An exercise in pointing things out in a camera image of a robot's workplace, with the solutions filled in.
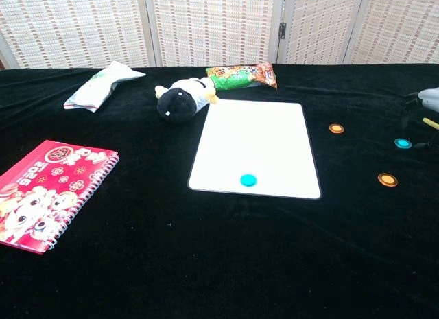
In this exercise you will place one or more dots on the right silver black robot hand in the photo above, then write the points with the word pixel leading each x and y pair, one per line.
pixel 430 98

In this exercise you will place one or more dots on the teal round token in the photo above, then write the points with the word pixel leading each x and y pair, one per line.
pixel 402 143
pixel 248 180

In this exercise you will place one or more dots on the orange round token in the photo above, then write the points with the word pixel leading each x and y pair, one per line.
pixel 336 128
pixel 387 179

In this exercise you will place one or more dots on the white rectangular board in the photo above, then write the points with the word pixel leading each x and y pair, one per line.
pixel 255 140

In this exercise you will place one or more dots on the woven folding screen panel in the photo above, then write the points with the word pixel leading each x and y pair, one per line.
pixel 319 27
pixel 212 27
pixel 72 27
pixel 401 27

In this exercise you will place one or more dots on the black screen hinge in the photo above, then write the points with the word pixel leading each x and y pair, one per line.
pixel 282 30

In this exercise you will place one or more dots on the green and orange snack bag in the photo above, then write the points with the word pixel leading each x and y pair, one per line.
pixel 240 77

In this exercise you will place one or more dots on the black and white plush toy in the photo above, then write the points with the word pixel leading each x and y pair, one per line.
pixel 178 103

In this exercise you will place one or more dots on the black velvet tablecloth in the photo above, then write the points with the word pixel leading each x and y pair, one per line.
pixel 154 271

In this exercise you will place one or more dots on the white snack bag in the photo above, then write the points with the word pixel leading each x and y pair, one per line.
pixel 97 87

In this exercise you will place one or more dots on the red spiral-bound calendar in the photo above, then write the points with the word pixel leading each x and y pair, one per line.
pixel 51 192

